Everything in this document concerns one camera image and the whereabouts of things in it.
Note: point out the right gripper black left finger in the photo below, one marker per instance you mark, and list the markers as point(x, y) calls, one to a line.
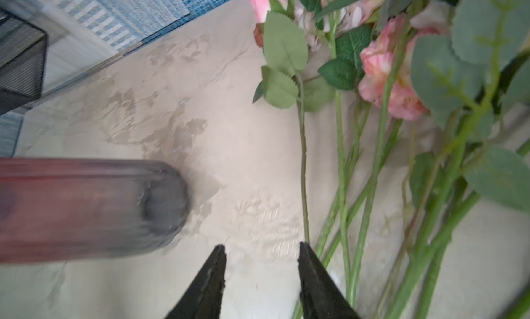
point(203, 297)

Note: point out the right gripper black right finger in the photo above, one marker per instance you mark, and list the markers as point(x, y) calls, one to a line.
point(319, 296)

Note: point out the black wire mesh shelf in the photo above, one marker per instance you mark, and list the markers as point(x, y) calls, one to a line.
point(23, 58)

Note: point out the red ribbed glass vase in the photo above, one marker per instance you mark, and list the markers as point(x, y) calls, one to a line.
point(77, 209)

